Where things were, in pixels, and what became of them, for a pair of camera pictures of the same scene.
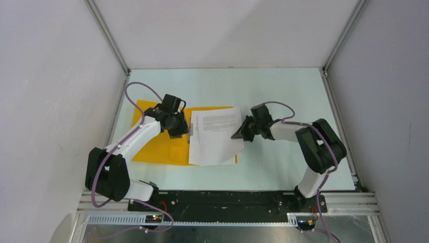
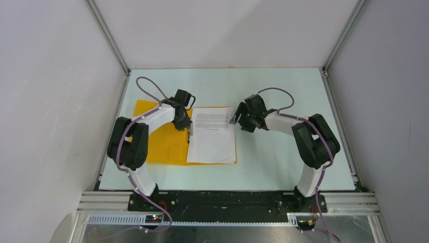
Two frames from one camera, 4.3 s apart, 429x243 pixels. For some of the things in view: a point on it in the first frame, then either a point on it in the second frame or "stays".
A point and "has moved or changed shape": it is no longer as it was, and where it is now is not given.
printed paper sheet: (221, 137) has moved or changed shape
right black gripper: (242, 132) -> (241, 109)
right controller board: (305, 225) stays
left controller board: (155, 218) stays
